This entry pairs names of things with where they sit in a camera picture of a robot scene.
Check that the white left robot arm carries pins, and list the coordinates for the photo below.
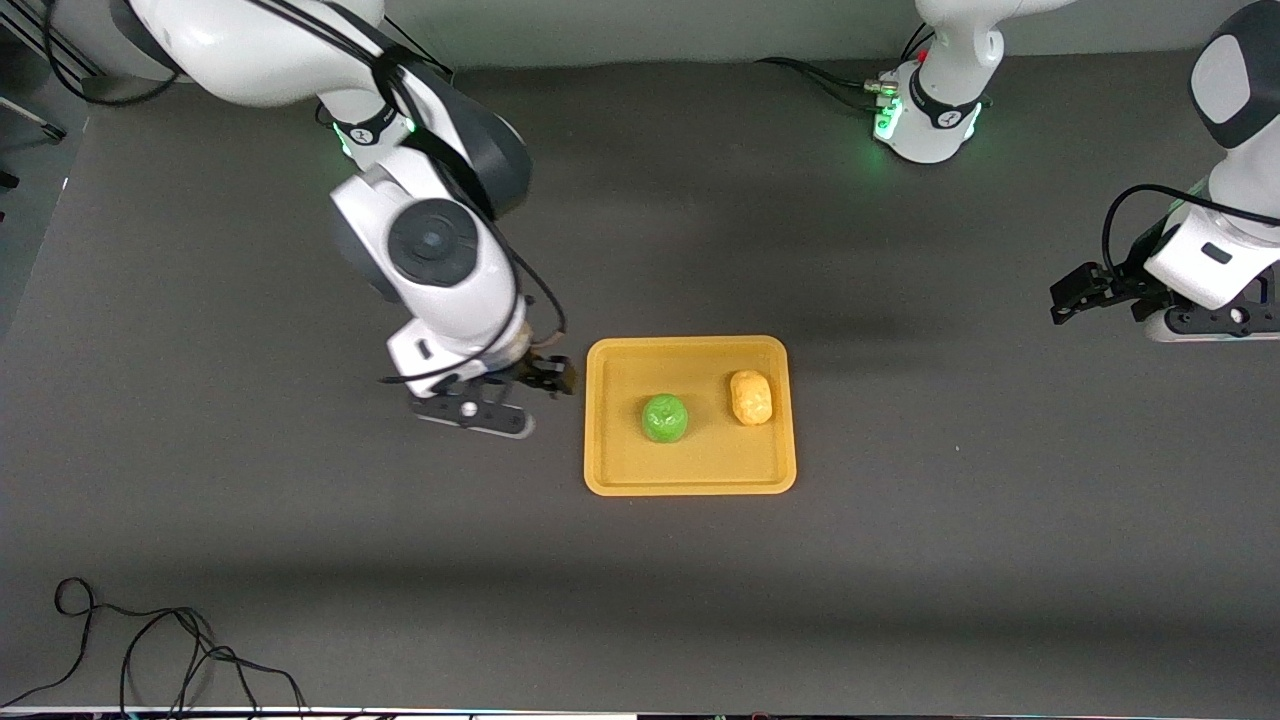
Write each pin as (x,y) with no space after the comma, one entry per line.
(935,100)

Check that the green apple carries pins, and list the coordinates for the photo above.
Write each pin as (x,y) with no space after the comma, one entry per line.
(665,418)

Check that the yellow-brown potato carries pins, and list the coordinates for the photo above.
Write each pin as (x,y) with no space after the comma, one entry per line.
(750,398)

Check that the yellow plastic tray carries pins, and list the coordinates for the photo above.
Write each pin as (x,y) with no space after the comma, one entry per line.
(620,450)

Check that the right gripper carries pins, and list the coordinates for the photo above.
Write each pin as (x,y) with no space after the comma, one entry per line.
(531,371)

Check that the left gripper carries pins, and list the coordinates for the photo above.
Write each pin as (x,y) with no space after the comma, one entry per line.
(1122,277)

